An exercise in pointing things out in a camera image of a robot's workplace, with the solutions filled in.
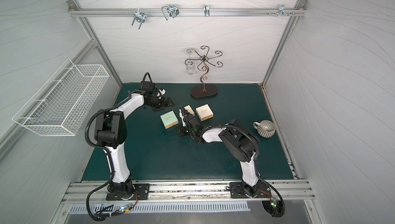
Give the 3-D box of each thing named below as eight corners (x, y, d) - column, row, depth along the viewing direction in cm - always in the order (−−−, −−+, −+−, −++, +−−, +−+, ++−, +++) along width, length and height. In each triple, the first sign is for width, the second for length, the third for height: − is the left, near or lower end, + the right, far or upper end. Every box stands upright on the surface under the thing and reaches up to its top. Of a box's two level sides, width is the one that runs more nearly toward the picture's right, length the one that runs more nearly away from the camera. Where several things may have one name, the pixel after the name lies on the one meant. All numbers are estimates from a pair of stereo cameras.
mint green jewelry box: (166, 130, 98) (164, 126, 94) (161, 119, 103) (159, 115, 99) (179, 124, 101) (178, 120, 97) (174, 113, 106) (173, 109, 103)
